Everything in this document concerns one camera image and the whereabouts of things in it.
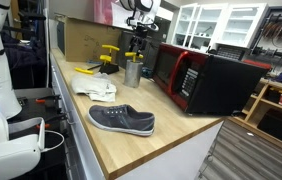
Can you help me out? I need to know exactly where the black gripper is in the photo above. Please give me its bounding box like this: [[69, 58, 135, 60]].
[[129, 25, 149, 55]]

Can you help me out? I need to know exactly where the metal cylinder tin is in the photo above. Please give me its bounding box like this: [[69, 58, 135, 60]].
[[124, 59, 144, 89]]

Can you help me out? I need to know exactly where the gray towel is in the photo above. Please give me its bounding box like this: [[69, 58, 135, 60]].
[[70, 72, 118, 103]]

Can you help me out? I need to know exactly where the dark gray fabric bin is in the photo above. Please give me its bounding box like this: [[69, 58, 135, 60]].
[[117, 30, 164, 69]]

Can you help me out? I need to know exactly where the black wedge tool holder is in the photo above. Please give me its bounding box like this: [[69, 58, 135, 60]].
[[98, 62, 120, 75]]

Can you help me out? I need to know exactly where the blue tool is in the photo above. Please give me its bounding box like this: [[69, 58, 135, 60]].
[[86, 59, 103, 65]]

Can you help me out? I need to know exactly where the large cardboard box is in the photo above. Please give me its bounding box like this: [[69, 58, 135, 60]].
[[55, 14, 123, 63]]

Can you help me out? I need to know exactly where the gray canvas shoe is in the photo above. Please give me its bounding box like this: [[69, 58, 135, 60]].
[[87, 103, 156, 137]]

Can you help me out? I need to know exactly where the white glass-door cabinet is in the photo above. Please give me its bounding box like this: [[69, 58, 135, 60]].
[[171, 2, 269, 49]]

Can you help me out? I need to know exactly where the red microwave oven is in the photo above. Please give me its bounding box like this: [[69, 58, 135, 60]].
[[152, 42, 270, 117]]

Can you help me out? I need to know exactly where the black slotted crate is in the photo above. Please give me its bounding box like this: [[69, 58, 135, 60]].
[[215, 44, 249, 62]]

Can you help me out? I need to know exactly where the dark purple cloth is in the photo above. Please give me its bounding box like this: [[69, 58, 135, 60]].
[[0, 31, 48, 89]]

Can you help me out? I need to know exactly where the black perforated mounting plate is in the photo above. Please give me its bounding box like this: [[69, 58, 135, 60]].
[[15, 95, 67, 134]]

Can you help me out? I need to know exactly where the wooden shelf unit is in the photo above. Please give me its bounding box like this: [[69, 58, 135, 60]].
[[229, 78, 282, 153]]

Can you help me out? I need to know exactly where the black tool pegboard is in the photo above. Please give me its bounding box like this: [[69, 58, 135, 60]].
[[249, 6, 282, 69]]

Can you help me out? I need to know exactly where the black storage bin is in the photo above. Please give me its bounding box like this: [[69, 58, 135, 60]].
[[256, 109, 282, 143]]

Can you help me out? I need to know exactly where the orange-handled black clamp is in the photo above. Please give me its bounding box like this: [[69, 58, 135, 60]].
[[35, 94, 62, 104], [35, 113, 69, 130]]

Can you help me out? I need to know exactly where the white cable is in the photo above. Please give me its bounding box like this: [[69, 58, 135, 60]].
[[40, 129, 66, 154]]

